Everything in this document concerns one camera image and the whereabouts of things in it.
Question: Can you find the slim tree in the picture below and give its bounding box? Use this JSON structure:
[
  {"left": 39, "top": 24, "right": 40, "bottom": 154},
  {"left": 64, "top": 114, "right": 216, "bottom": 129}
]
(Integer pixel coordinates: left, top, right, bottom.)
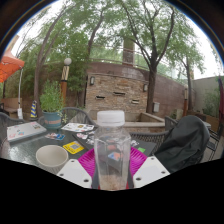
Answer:
[{"left": 173, "top": 36, "right": 204, "bottom": 112}]

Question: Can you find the black metal chair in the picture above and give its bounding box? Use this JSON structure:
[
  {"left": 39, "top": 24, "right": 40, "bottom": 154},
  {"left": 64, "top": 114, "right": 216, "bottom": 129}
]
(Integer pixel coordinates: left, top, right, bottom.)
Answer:
[{"left": 206, "top": 128, "right": 224, "bottom": 161}]

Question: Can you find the wooden bench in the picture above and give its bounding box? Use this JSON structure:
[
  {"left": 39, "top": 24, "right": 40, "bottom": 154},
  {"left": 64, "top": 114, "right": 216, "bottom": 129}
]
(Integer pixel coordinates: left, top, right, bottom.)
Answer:
[{"left": 0, "top": 97, "right": 21, "bottom": 116}]

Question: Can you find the yellow blue striped cone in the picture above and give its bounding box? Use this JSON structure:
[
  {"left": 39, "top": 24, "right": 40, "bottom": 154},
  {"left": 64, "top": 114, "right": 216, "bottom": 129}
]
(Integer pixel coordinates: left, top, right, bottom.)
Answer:
[{"left": 30, "top": 100, "right": 38, "bottom": 119}]

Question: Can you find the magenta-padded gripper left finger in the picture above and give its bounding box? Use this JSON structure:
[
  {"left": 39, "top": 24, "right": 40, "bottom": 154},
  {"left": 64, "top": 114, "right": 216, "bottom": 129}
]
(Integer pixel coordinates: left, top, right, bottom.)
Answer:
[{"left": 56, "top": 148, "right": 98, "bottom": 190}]

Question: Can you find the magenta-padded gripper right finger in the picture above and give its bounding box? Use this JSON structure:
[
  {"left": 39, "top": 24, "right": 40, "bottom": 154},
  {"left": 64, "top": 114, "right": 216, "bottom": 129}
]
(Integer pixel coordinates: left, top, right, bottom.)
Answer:
[{"left": 127, "top": 146, "right": 171, "bottom": 190}]

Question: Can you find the orange patio umbrella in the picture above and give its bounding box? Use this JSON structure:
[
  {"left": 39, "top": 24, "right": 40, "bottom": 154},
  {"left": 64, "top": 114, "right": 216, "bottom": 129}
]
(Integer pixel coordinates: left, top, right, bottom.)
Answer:
[{"left": 0, "top": 54, "right": 26, "bottom": 120}]

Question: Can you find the leaning tree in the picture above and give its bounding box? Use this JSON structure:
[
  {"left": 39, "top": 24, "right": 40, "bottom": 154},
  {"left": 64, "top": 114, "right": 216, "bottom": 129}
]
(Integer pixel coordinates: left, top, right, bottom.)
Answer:
[{"left": 19, "top": 6, "right": 88, "bottom": 116}]

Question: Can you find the wooden lamp post white globe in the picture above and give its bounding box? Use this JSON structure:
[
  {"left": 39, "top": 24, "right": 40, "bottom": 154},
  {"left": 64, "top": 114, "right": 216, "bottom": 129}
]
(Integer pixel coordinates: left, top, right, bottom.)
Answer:
[
  {"left": 60, "top": 57, "right": 73, "bottom": 108},
  {"left": 182, "top": 83, "right": 189, "bottom": 118}
]

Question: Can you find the closed maroon patio umbrella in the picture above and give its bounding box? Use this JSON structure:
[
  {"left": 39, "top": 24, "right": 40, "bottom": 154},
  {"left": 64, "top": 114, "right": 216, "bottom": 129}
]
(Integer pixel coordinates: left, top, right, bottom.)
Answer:
[{"left": 218, "top": 77, "right": 224, "bottom": 128}]

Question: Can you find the white ribbed mug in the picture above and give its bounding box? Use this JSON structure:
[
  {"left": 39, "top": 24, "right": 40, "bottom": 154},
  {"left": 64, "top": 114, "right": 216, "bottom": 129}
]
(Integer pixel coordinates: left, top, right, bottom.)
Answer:
[{"left": 35, "top": 144, "right": 70, "bottom": 175}]

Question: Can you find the grey wall box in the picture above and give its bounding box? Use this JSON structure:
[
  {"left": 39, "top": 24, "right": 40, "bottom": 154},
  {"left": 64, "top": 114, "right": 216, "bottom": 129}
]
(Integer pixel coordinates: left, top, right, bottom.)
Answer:
[{"left": 152, "top": 101, "right": 161, "bottom": 114}]

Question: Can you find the black laptop with stickers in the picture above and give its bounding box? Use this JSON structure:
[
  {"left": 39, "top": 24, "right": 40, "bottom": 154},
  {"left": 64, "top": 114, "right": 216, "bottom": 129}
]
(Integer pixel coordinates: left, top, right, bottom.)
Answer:
[{"left": 72, "top": 128, "right": 157, "bottom": 158}]

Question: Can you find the clear plastic bottle white cap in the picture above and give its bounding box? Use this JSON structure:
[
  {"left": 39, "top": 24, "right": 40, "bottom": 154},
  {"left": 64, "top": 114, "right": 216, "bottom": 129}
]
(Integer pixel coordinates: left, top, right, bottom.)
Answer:
[{"left": 93, "top": 110, "right": 132, "bottom": 192}]

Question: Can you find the colourful sticker card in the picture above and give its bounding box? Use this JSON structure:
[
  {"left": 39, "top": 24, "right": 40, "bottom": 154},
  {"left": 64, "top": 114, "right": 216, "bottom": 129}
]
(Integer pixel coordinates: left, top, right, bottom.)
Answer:
[{"left": 44, "top": 132, "right": 67, "bottom": 141}]

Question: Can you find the black jacket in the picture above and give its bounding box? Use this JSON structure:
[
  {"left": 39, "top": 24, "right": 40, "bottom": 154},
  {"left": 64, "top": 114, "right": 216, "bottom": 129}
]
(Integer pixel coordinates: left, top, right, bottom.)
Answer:
[{"left": 153, "top": 115, "right": 211, "bottom": 174}]

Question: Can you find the green plant in blue pot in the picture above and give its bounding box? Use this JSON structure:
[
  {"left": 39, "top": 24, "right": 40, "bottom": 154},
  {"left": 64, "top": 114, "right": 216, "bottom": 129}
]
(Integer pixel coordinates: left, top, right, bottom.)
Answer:
[{"left": 39, "top": 79, "right": 65, "bottom": 130}]

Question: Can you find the silver laptop with stickers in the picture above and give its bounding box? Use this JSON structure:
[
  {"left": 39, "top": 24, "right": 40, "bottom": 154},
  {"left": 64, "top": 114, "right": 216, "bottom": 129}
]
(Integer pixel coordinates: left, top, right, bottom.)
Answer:
[{"left": 6, "top": 121, "right": 48, "bottom": 144}]

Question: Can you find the white printed paper sheet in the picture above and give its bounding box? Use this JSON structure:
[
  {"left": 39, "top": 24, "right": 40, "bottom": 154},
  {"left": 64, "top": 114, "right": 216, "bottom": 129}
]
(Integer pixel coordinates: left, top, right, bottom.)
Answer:
[{"left": 60, "top": 122, "right": 95, "bottom": 133}]

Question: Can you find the yellow card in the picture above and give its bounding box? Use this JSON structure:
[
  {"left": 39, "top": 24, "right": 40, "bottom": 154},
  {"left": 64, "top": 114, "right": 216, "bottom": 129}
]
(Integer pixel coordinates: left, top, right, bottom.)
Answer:
[{"left": 62, "top": 140, "right": 85, "bottom": 155}]

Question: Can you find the dark forked tree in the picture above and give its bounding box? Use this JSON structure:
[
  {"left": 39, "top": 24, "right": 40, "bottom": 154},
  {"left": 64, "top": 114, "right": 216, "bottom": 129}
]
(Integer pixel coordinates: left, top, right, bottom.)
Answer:
[{"left": 116, "top": 0, "right": 181, "bottom": 114}]

